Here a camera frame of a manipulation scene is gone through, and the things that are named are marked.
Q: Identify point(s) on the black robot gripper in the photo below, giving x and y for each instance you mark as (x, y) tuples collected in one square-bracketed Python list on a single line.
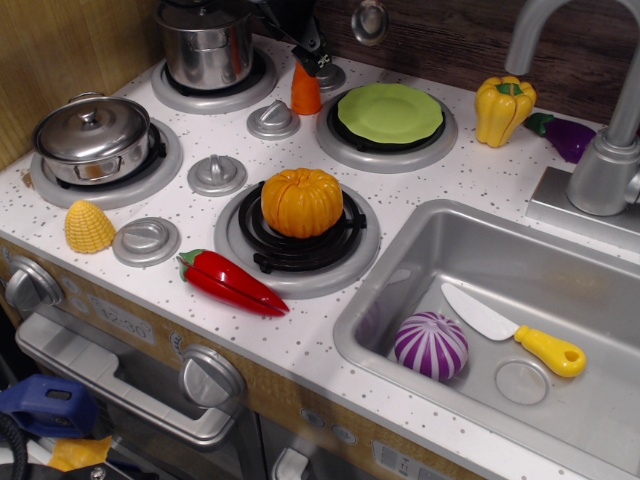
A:
[(296, 20)]

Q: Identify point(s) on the orange toy carrot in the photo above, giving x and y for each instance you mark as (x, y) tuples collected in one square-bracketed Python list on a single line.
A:
[(305, 92)]

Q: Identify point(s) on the green toy plate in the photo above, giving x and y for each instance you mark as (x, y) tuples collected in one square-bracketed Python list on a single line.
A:
[(390, 113)]

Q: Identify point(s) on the grey stove knob rear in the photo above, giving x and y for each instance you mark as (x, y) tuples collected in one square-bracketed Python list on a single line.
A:
[(331, 77)]

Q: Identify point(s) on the grey stove knob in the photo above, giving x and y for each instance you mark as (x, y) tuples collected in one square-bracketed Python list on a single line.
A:
[(276, 121), (217, 175), (146, 242), (331, 77)]

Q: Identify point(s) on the grey stove knob back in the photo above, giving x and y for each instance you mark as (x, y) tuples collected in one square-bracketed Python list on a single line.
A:
[(276, 121)]

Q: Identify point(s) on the hanging steel ladle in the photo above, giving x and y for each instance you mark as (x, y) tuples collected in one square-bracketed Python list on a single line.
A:
[(370, 23)]

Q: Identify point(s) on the tall steel pot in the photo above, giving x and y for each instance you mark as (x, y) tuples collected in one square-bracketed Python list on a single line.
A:
[(208, 44)]

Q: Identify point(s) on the orange toy pumpkin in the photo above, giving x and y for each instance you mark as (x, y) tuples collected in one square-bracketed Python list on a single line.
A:
[(302, 203)]

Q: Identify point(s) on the grey stove knob middle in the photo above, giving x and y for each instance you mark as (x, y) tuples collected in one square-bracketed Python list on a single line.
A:
[(217, 175)]

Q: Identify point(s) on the black front burner coil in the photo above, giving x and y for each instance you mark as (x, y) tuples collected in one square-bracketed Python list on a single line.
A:
[(274, 251)]

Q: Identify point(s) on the yellow toy bell pepper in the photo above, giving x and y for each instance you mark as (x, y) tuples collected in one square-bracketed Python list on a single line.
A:
[(502, 104)]

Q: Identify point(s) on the grey toy sink basin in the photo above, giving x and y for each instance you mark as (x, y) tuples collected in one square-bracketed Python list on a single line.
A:
[(552, 329)]

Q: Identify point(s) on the lidded steel pan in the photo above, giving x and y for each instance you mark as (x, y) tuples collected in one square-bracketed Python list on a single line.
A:
[(94, 139)]

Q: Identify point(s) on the red toy chili pepper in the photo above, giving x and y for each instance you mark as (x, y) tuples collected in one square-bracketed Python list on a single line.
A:
[(228, 283)]

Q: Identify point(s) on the grey stove knob front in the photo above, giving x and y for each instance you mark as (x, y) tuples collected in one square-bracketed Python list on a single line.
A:
[(146, 242)]

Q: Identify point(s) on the purple toy eggplant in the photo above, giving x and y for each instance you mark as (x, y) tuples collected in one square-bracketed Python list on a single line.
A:
[(568, 137)]

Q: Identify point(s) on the yellow toy corn piece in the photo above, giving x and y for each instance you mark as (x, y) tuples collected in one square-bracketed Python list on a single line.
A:
[(87, 228)]

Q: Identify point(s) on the purple striped toy onion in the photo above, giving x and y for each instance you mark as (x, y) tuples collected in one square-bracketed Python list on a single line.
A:
[(432, 345)]

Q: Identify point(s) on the grey oven dial right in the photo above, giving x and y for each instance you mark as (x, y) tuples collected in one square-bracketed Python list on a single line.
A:
[(207, 378)]

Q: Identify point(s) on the grey oven dial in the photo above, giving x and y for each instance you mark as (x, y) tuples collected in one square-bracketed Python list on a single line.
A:
[(207, 378), (30, 285)]

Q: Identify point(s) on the grey oven dial left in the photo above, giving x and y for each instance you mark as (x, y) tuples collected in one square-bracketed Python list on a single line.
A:
[(30, 285)]

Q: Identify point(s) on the grey oven door handle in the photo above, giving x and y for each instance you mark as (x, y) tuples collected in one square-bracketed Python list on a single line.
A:
[(74, 356)]

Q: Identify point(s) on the yellow handled toy knife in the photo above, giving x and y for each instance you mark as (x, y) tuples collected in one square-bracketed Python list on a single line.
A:
[(560, 356)]

